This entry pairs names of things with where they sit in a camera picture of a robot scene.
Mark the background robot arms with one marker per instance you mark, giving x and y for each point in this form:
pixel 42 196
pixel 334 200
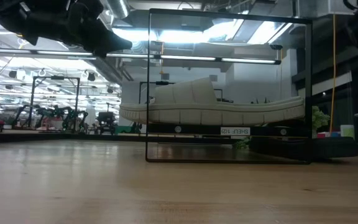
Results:
pixel 67 116

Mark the light green box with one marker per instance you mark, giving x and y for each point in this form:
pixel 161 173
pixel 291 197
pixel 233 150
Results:
pixel 347 131

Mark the round green artificial plant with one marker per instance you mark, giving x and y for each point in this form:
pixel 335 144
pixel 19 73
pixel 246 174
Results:
pixel 319 118

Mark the wooden shelf with black frame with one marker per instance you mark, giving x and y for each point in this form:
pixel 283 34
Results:
pixel 197 130

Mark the long ceiling light bar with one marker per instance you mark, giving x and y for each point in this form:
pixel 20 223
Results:
pixel 182 58

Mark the dark background machine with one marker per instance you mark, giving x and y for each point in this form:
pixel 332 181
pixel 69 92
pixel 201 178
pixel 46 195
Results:
pixel 106 121

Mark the small leafy artificial plant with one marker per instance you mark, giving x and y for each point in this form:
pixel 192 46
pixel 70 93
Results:
pixel 242 143

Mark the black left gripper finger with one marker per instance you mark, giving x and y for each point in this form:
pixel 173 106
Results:
pixel 101 40

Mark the black background rig frame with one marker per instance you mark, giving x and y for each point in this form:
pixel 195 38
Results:
pixel 56 77

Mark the black metal table frame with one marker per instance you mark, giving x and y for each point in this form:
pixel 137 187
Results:
pixel 73 137

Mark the grey slide sandal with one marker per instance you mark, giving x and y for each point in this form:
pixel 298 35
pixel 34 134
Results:
pixel 213 113

